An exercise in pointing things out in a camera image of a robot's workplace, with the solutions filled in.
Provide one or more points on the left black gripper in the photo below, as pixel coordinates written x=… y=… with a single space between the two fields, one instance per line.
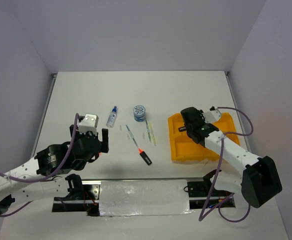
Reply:
x=105 y=140

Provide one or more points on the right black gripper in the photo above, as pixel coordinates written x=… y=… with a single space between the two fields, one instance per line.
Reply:
x=201 y=112

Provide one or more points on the pink highlighter marker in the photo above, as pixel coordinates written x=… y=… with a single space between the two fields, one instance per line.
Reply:
x=182 y=129

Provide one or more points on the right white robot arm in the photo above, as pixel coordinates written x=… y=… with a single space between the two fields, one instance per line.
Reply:
x=257 y=178

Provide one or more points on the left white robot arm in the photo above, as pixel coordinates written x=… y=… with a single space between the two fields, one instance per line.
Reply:
x=50 y=172

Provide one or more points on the clear blue spray bottle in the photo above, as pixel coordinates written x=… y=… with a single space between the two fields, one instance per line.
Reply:
x=112 y=117

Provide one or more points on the yellow divided storage tray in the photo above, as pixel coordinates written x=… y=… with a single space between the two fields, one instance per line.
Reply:
x=184 y=149

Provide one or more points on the yellow gel pen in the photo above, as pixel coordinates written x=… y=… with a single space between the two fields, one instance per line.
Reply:
x=150 y=133

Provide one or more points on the clear blue gel pen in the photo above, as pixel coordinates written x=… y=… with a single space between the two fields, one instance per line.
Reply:
x=132 y=136

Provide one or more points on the blue lidded round jar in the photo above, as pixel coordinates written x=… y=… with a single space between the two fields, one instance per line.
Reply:
x=139 y=113

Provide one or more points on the orange highlighter marker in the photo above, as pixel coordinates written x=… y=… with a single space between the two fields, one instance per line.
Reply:
x=144 y=156

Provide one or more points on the silver foil covered plate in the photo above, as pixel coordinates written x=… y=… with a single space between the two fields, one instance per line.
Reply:
x=143 y=198

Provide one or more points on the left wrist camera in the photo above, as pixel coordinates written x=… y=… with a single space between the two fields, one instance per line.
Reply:
x=88 y=123

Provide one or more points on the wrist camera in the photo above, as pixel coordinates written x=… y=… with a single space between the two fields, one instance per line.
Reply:
x=212 y=115
x=88 y=123

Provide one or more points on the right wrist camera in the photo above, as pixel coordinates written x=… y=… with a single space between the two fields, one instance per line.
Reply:
x=212 y=115

